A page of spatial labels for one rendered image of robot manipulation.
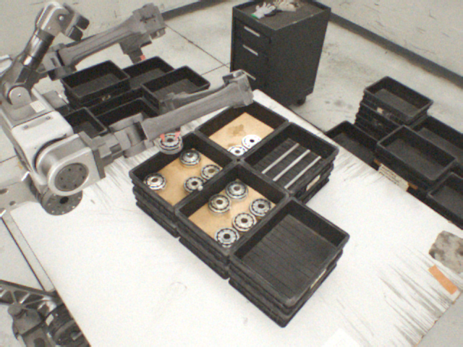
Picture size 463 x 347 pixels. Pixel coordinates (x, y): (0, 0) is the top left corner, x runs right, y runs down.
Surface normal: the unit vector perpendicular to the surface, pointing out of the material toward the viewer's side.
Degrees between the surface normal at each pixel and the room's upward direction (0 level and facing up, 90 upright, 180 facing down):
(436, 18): 90
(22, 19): 90
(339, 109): 0
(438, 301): 0
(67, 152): 0
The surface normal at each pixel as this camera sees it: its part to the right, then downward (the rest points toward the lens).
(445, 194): 0.04, -0.67
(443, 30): -0.76, 0.47
